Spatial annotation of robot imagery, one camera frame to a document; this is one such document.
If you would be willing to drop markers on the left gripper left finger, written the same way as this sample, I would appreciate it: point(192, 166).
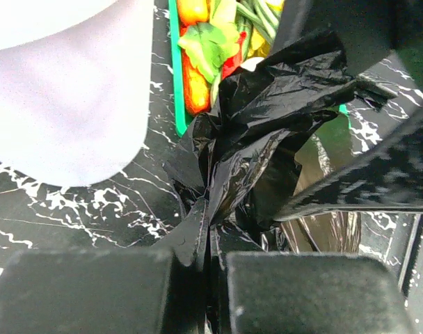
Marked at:
point(156, 289)

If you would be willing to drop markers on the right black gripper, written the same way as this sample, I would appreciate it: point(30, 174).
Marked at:
point(369, 30)

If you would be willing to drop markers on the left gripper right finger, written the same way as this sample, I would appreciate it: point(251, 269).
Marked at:
point(279, 292)

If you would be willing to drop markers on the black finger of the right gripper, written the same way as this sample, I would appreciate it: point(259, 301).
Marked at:
point(387, 178)

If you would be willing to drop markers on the black plastic trash bag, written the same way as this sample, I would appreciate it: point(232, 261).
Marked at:
point(248, 175)

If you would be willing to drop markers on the grey plastic trash bin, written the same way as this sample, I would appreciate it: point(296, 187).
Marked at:
point(74, 87)

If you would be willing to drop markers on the green toy bean bundle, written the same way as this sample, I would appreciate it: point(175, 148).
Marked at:
point(263, 15)

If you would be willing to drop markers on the red toy chili pepper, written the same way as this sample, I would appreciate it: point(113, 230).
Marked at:
point(235, 61)

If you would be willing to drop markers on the green toy leaf vegetable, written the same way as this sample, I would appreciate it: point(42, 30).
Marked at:
point(209, 44)

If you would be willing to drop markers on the green plastic vegetable basket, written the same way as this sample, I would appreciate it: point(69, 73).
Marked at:
point(307, 76)

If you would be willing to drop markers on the small orange toy tomato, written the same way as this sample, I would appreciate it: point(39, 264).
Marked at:
point(192, 11)

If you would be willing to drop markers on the orange toy carrot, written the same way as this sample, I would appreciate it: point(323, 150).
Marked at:
point(196, 88)

